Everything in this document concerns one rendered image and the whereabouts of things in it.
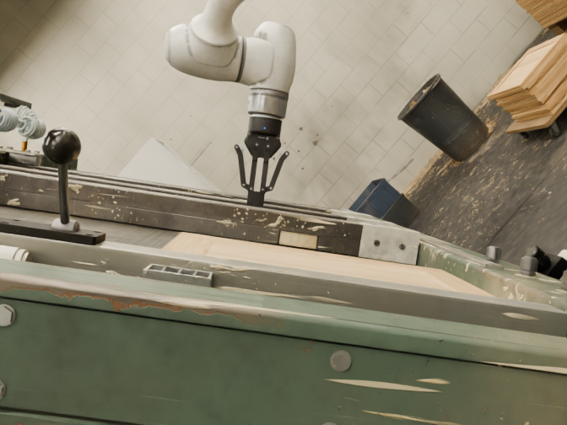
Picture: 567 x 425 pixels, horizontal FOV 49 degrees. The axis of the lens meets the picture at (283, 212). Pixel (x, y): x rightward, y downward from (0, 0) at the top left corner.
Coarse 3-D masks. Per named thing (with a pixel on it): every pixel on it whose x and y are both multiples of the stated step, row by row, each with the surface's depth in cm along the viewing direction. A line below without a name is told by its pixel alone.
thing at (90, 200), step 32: (0, 192) 127; (32, 192) 128; (96, 192) 128; (128, 192) 128; (160, 224) 129; (192, 224) 129; (224, 224) 130; (256, 224) 130; (288, 224) 130; (320, 224) 131; (352, 224) 131; (384, 256) 132; (416, 256) 132
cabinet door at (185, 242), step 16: (176, 240) 99; (192, 240) 102; (208, 240) 105; (224, 240) 109; (240, 240) 113; (224, 256) 91; (240, 256) 93; (256, 256) 96; (272, 256) 99; (288, 256) 102; (304, 256) 106; (320, 256) 108; (336, 256) 110; (352, 256) 114; (336, 272) 92; (352, 272) 94; (368, 272) 97; (384, 272) 100; (400, 272) 104; (416, 272) 107; (432, 272) 108; (448, 288) 92; (464, 288) 93
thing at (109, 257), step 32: (32, 256) 66; (64, 256) 66; (96, 256) 67; (128, 256) 67; (160, 256) 67; (192, 256) 69; (224, 288) 67; (256, 288) 68; (288, 288) 68; (320, 288) 68; (352, 288) 68; (384, 288) 68; (416, 288) 71; (448, 320) 69; (480, 320) 69; (512, 320) 69; (544, 320) 69
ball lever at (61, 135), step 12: (48, 132) 62; (60, 132) 62; (72, 132) 62; (48, 144) 61; (60, 144) 61; (72, 144) 62; (48, 156) 62; (60, 156) 62; (72, 156) 62; (60, 168) 64; (60, 180) 65; (60, 192) 66; (60, 204) 66; (60, 216) 67; (60, 228) 68; (72, 228) 68
